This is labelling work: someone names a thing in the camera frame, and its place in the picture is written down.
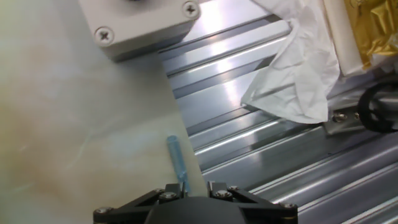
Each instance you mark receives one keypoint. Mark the grey box red push button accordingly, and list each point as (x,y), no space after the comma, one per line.
(140,28)

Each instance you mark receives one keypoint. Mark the crumpled white tissue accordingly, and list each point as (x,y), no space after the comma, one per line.
(298,74)

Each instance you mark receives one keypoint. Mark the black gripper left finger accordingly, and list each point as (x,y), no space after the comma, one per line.
(112,216)

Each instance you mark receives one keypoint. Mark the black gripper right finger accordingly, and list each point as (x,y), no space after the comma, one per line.
(276,214)

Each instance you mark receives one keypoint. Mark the metal camera bracket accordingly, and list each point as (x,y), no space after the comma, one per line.
(342,123)

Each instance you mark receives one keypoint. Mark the yellow foil package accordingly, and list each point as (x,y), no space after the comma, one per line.
(373,28)

